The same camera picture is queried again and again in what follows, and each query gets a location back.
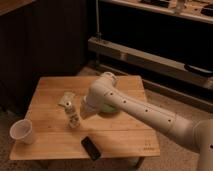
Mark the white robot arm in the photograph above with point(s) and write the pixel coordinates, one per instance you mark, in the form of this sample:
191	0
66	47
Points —
194	136

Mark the dark shelf unit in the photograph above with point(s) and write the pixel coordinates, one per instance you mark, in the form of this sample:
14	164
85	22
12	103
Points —
173	38

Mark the crumpled beige packet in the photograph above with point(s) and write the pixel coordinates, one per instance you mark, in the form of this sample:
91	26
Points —
67	97

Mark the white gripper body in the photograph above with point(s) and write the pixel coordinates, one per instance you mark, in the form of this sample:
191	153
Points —
86	111

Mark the black phone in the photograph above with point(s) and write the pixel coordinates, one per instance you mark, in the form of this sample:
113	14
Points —
91	149

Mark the wooden low table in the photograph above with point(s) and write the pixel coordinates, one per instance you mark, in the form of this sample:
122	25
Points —
118	135

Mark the green round plate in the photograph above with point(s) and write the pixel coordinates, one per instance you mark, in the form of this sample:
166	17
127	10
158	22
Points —
108	108

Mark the white paper cup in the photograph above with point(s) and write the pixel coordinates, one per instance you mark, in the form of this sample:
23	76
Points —
23	131

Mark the small clear plastic bottle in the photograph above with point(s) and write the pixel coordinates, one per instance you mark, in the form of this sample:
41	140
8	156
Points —
72	115

